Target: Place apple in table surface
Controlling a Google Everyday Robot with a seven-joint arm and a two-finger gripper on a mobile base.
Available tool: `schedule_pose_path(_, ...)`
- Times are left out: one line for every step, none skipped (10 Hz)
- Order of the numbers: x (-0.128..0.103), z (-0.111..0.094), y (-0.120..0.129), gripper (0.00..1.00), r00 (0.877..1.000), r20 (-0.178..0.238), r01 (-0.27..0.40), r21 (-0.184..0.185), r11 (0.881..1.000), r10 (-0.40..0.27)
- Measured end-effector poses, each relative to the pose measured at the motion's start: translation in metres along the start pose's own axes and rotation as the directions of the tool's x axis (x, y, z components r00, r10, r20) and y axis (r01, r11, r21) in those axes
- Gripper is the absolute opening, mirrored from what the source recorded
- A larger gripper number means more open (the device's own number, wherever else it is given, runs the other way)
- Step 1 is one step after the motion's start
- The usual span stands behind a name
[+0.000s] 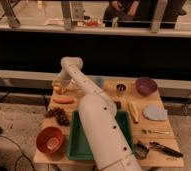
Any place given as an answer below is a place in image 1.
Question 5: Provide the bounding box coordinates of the yellow-red apple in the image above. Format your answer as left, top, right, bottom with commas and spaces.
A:
53, 85, 64, 94

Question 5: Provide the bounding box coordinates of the black cable on floor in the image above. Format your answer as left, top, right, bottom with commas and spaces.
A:
0, 125, 38, 171

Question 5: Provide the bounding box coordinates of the small metal cup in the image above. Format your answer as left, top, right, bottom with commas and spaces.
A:
116, 84, 126, 94

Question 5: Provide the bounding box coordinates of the orange carrot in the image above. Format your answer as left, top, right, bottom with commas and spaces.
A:
53, 97, 74, 104

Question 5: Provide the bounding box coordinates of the purple bowl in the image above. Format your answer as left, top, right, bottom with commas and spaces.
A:
135, 77, 158, 96

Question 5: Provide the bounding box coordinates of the seated person in background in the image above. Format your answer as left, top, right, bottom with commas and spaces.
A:
103, 0, 187, 29

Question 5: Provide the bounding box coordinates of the blue sponge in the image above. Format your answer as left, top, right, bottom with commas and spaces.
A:
92, 77, 104, 88

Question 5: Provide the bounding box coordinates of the yellow corn cob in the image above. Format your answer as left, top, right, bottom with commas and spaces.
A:
128, 101, 139, 124

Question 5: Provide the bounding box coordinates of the small metal spoon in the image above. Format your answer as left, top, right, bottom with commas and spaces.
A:
142, 129, 170, 135

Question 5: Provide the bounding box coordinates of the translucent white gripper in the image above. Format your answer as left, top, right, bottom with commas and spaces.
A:
52, 70, 75, 93

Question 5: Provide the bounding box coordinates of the green plastic tray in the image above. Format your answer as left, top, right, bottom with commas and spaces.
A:
67, 110, 134, 161

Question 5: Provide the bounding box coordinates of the black can opener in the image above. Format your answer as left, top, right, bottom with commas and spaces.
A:
135, 141, 149, 160

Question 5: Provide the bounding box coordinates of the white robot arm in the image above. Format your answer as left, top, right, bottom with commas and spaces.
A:
53, 57, 142, 171

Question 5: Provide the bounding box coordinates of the orange bowl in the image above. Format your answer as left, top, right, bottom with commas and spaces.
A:
36, 127, 64, 155

